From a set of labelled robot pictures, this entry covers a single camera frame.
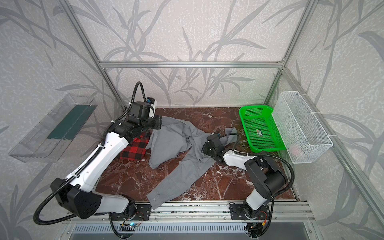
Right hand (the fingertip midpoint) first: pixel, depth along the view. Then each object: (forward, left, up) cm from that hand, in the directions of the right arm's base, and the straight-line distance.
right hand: (203, 142), depth 94 cm
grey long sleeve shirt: (+1, +17, +5) cm, 17 cm away
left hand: (+3, +22, +24) cm, 33 cm away
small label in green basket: (+11, -40, -6) cm, 42 cm away
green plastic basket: (+12, -42, -5) cm, 44 cm away
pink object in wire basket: (-12, -46, +15) cm, 50 cm away
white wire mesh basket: (-15, -42, +29) cm, 53 cm away
